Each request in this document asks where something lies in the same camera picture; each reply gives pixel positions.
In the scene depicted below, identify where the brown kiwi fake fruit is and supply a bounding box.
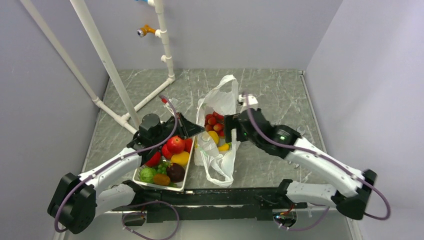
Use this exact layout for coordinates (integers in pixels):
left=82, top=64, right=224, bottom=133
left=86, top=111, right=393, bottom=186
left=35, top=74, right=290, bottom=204
left=153, top=173, right=171, bottom=186

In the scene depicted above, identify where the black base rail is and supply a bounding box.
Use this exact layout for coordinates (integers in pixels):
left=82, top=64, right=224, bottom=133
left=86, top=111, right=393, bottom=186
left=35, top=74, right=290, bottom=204
left=114, top=186, right=308, bottom=223

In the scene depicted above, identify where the dark purple fake fruit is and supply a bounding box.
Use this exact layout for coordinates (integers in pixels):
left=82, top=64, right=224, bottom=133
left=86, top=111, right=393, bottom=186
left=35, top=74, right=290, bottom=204
left=166, top=163, right=186, bottom=183

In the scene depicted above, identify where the silver wrench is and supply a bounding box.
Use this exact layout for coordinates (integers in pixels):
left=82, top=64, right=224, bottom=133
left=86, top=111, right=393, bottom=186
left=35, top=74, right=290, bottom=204
left=297, top=126, right=306, bottom=133

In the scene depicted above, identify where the green grapes fake fruit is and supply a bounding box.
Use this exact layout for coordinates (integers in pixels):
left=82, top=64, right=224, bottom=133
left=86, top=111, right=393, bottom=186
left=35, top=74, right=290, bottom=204
left=156, top=161, right=170, bottom=175

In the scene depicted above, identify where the white plastic bag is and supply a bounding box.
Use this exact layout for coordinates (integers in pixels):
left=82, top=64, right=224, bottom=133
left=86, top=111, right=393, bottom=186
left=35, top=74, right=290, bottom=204
left=194, top=74, right=240, bottom=188

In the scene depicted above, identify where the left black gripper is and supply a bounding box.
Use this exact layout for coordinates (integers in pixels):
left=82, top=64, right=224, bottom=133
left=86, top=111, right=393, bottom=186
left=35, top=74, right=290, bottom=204
left=152, top=112, right=205, bottom=145

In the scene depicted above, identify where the orange silver valve knob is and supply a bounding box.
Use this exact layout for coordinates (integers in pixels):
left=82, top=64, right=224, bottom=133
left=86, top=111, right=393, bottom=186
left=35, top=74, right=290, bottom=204
left=137, top=24, right=157, bottom=38

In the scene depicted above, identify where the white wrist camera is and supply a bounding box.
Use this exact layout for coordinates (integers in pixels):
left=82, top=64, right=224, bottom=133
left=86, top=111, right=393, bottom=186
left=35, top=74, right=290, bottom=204
left=161, top=97, right=180, bottom=115
left=237, top=94, right=259, bottom=113

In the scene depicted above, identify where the red apple fake fruit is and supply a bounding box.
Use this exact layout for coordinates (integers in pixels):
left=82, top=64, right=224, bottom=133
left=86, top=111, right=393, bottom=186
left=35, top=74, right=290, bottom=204
left=166, top=135, right=185, bottom=154

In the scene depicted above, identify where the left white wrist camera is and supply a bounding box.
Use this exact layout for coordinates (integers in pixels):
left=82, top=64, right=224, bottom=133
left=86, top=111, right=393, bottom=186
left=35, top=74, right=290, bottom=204
left=161, top=97, right=180, bottom=115

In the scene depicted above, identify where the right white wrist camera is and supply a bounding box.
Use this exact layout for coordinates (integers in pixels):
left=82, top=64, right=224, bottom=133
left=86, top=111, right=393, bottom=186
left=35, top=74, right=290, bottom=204
left=237, top=94, right=259, bottom=113

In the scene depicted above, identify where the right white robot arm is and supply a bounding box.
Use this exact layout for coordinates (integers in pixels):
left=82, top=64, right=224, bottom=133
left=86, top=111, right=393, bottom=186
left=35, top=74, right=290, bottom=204
left=224, top=108, right=377, bottom=220

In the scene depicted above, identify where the red lychee bunch fake fruit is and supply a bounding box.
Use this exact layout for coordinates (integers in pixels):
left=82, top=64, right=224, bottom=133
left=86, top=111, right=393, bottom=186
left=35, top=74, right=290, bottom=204
left=204, top=111, right=225, bottom=138

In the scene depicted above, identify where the red tomato fake fruit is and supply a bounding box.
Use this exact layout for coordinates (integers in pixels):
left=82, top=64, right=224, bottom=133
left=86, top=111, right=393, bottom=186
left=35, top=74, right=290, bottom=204
left=144, top=152, right=162, bottom=168

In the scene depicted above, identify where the yellow mango fake fruit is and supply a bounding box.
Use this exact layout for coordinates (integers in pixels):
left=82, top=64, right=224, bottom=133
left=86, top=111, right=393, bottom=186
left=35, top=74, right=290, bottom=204
left=170, top=151, right=190, bottom=167

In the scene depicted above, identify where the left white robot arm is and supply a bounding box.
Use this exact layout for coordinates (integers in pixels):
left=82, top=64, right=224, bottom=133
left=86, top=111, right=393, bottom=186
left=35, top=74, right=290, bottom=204
left=47, top=112, right=205, bottom=234

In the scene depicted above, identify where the green round fake fruit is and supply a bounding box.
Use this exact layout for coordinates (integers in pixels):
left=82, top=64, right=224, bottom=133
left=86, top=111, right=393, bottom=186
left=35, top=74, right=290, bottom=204
left=139, top=167, right=157, bottom=184

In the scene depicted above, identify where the white plastic basket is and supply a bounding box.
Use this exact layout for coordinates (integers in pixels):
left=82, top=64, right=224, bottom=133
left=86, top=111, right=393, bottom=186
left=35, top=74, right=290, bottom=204
left=132, top=135, right=194, bottom=192

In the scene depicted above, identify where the red strawberry fake fruit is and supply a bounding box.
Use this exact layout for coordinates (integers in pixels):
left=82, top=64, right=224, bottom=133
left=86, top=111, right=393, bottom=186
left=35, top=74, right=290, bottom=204
left=184, top=138, right=193, bottom=153

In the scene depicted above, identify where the yellow fake fruit in bag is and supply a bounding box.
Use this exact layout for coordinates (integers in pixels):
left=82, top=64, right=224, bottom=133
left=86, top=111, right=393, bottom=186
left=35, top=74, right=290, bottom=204
left=208, top=130, right=220, bottom=145

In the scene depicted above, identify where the white PVC pipe frame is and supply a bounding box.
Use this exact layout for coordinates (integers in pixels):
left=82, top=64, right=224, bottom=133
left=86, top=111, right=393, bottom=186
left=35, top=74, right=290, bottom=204
left=21, top=0, right=176, bottom=134

